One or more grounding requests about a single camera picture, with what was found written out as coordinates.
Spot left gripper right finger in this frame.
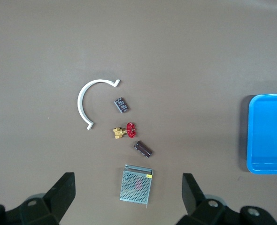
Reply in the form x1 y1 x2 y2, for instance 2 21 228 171
177 173 241 225

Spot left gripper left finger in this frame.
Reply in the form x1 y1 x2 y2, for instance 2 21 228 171
20 172 76 225

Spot black terminal block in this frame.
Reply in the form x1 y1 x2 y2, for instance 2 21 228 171
113 96 131 114

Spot blue plastic tray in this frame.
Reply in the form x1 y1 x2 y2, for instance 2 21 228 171
246 93 277 175

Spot metal mesh power supply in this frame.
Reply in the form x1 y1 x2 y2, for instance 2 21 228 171
119 164 154 209

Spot brass valve red handwheel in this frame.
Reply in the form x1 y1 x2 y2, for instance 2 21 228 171
112 121 138 140

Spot white curved plastic bracket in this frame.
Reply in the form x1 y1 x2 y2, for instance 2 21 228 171
77 79 122 131

